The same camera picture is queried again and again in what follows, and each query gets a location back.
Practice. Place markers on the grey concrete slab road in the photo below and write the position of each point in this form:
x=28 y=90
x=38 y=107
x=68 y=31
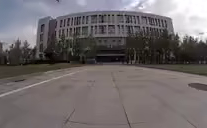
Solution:
x=101 y=96

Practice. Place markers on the large curved grey building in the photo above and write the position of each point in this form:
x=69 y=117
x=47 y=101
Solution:
x=107 y=28

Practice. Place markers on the row of trees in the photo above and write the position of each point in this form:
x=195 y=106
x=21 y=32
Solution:
x=164 y=50

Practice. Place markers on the white painted line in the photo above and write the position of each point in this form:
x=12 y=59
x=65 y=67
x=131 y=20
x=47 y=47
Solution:
x=31 y=85

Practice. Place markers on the grass strip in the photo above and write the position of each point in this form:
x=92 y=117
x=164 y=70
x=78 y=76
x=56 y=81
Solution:
x=194 y=69
x=21 y=70

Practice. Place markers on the dark manhole cover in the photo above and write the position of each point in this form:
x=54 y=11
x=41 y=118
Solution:
x=201 y=87

